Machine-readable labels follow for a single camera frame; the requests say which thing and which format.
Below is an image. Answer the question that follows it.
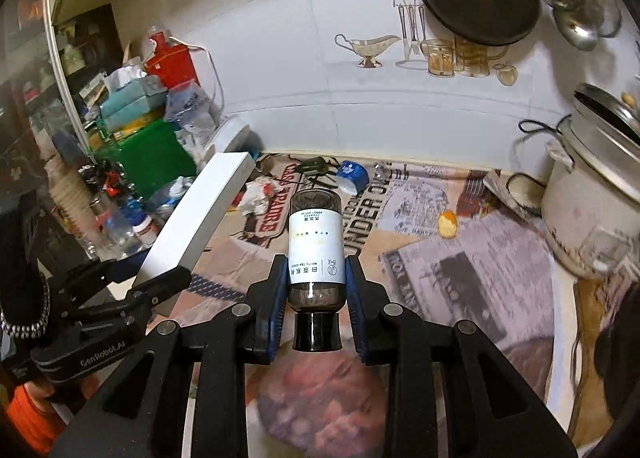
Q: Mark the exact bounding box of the red snack packet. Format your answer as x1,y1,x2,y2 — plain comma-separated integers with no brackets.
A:
97,165,131,196

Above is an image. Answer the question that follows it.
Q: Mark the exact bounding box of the white rice cooker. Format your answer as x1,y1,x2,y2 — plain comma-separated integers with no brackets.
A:
540,83,640,279

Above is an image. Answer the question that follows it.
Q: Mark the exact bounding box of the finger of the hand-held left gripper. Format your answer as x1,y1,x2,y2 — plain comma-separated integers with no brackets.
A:
47,257,148,301
70,267,193,339

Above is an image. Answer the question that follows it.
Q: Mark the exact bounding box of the teal tissue box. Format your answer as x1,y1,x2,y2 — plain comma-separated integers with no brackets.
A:
100,73,168,131

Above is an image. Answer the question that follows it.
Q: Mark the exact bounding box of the black power cord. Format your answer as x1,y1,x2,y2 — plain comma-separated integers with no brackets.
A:
506,119,571,213

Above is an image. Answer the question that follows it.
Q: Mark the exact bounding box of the white pill bottle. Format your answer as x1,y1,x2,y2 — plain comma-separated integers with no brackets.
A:
131,215,161,244

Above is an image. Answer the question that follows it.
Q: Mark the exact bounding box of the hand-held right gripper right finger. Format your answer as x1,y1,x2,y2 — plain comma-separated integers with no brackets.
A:
345,254,581,458

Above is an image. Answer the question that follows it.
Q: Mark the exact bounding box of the crumpled white tissue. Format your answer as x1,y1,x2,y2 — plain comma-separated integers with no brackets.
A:
235,177,281,216

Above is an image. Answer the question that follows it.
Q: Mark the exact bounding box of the dark bottle white label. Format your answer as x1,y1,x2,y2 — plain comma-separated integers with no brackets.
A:
287,190,346,353

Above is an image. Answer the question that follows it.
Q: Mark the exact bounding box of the printed tablecloth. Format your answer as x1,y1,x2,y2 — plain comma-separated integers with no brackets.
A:
165,153,566,458

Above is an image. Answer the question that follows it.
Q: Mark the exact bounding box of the wire mesh strainer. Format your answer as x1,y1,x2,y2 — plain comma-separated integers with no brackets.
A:
585,0,623,39

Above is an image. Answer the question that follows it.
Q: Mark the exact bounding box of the glass door cupboard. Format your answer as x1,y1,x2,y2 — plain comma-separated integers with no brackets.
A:
0,0,126,189

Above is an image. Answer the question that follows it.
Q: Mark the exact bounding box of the blue printed plastic bag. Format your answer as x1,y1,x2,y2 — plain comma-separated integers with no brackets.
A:
165,80,223,149

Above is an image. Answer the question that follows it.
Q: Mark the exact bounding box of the orange peel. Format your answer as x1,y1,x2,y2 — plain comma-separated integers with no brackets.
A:
437,210,458,239

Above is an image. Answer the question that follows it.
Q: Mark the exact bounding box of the blue paper cup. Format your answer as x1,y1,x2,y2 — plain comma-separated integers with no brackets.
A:
335,160,371,194

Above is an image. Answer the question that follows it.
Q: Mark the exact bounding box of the person's left forearm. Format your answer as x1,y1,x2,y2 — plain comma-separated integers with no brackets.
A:
5,380,68,456

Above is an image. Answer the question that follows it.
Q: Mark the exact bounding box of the brown ribbed thermos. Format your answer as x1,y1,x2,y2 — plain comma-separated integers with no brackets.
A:
47,158,101,249

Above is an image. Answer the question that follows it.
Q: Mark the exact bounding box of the white round appliance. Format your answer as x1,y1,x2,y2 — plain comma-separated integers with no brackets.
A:
200,119,263,174

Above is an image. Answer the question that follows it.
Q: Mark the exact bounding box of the black white braided strap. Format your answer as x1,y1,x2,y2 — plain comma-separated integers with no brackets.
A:
0,283,51,339

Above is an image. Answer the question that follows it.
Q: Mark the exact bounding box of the red canister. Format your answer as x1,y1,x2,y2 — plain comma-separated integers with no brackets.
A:
146,30,201,91

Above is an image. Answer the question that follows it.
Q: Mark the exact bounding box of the white box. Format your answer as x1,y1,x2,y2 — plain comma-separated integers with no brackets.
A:
136,152,255,316

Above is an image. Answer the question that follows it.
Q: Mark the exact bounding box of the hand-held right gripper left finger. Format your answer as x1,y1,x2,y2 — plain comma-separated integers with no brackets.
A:
50,254,291,458

